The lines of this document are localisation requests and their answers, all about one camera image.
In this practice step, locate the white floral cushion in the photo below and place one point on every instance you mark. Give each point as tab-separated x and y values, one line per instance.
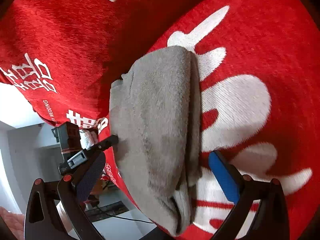
88	138

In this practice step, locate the red wedding sofa cover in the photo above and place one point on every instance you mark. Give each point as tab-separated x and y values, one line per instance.
259	81

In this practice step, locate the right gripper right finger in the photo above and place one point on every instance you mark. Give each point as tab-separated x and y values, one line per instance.
271	220

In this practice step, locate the person's left hand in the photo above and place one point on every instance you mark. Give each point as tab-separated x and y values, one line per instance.
14	221

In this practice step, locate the grey knit sweater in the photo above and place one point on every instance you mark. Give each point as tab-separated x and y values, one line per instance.
155	111

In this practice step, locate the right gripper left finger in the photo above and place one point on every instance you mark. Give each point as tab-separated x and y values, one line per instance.
42	220

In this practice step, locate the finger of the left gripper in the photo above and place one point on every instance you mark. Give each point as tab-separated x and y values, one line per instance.
104	144

